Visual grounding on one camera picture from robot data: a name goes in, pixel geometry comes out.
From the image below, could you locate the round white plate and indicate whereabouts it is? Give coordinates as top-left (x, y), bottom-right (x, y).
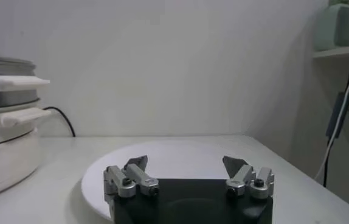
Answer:
top-left (81, 139), bottom-right (245, 220)

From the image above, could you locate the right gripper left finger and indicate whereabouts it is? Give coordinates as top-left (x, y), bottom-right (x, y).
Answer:
top-left (103, 155), bottom-right (161, 200)

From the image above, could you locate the black cooker power cable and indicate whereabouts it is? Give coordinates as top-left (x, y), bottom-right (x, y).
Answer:
top-left (42, 105), bottom-right (77, 138)

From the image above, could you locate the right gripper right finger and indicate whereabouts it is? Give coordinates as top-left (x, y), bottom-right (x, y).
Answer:
top-left (222, 155), bottom-right (275, 200)

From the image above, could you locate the stainless steel steamer basket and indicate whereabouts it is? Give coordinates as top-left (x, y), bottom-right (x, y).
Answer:
top-left (0, 51), bottom-right (51, 110)

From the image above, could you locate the cream electric cooker base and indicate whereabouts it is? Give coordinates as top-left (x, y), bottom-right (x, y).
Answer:
top-left (0, 102), bottom-right (52, 201)

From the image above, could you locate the white hanging cable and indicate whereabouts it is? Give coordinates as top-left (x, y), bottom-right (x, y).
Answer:
top-left (314, 41), bottom-right (349, 180)

